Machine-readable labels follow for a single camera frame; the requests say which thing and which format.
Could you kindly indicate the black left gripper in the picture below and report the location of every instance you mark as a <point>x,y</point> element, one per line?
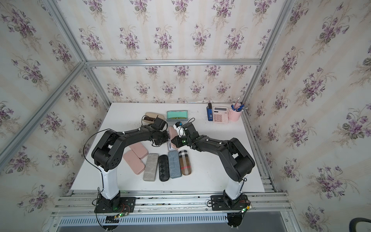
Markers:
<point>166,137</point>

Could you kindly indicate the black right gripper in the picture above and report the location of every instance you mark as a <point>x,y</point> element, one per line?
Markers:
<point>177,140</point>

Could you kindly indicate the pink case white sunglasses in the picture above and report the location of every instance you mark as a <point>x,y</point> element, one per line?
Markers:
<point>172,134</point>

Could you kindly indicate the beige case brown glasses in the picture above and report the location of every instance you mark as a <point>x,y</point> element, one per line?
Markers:
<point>149,117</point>

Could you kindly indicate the beige case black glasses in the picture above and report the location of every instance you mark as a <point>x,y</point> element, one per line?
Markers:
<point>163,168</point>

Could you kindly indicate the grey teal-lined glasses case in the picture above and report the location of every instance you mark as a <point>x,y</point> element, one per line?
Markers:
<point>177,115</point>

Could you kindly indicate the plaid case purple glasses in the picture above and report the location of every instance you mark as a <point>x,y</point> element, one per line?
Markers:
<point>185,164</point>

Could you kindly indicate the grey case red sunglasses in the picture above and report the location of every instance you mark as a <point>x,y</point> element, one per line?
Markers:
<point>151,167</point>

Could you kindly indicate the teal case black glasses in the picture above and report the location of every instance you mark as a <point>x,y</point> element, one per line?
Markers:
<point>174,165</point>

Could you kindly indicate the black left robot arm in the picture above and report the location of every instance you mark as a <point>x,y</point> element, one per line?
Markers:
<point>108,153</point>

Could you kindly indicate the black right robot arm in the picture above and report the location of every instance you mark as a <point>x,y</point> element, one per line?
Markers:
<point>236,160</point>

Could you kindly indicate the blue black stapler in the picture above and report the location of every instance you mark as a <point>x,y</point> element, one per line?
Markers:
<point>209,109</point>

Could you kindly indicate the pink calculator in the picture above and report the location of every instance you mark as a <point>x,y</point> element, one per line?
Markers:
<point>220,114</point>

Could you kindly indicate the pink pen cup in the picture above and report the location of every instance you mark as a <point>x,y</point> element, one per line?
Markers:
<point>233,115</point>

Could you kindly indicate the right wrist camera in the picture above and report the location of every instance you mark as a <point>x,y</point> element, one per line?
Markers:
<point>179,129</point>

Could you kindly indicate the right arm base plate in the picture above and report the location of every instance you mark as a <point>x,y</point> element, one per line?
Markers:
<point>224,203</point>

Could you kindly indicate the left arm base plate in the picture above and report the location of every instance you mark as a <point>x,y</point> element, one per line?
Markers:
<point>117,205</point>

